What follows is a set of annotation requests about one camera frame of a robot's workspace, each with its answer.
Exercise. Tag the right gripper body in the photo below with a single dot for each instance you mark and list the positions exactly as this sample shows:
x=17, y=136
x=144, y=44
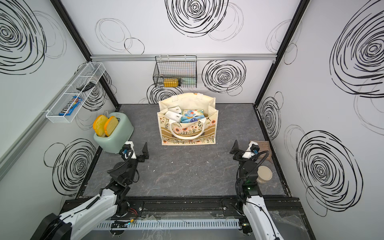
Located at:
x=239, y=157

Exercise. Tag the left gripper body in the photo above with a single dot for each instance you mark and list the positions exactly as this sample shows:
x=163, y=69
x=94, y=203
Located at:
x=139, y=159

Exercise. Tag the floral canvas tote bag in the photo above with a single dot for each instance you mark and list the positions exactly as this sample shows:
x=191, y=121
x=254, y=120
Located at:
x=202, y=132

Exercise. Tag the floral tissue pack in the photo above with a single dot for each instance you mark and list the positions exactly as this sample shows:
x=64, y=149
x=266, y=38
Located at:
x=190, y=116
x=176, y=110

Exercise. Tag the green white tissue pack under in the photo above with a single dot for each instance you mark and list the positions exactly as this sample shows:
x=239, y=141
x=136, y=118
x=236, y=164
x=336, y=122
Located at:
x=174, y=116

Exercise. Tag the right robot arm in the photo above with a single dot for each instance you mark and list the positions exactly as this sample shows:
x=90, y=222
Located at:
x=250, y=202

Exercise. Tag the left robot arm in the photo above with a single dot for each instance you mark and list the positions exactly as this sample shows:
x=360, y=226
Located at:
x=111, y=200

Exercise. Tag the mint green toaster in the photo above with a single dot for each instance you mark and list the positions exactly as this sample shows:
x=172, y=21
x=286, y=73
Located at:
x=117, y=139

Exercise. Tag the beige round disc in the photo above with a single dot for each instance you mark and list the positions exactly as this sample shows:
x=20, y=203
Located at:
x=265, y=174

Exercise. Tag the right yellow toast slice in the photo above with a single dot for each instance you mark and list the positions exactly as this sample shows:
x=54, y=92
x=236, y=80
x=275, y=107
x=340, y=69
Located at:
x=110, y=125

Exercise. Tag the yellow toast slice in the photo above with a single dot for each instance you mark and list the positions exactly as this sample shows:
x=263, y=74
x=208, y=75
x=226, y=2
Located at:
x=98, y=125
x=110, y=125

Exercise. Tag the left yellow toast slice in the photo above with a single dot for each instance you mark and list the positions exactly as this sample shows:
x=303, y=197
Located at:
x=98, y=125

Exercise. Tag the blue candy packet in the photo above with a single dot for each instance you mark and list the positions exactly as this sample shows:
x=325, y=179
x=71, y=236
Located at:
x=71, y=106

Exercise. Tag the black remote on shelf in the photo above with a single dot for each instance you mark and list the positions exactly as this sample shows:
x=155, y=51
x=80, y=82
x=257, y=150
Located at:
x=86, y=87

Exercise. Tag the green item in basket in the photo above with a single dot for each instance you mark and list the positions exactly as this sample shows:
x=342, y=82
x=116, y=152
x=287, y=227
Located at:
x=188, y=82

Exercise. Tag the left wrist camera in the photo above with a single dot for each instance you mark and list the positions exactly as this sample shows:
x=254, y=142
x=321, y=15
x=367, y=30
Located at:
x=127, y=151

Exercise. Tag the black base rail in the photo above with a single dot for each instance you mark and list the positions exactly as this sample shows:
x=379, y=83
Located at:
x=222, y=205

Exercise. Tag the grey slotted cable duct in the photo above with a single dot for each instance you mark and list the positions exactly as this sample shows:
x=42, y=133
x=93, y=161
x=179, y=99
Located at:
x=194, y=224

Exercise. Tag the white wire wall shelf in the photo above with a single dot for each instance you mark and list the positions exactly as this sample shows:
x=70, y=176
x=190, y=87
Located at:
x=89, y=72

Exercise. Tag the black wire wall basket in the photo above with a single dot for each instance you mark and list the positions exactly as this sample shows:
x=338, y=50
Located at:
x=174, y=66

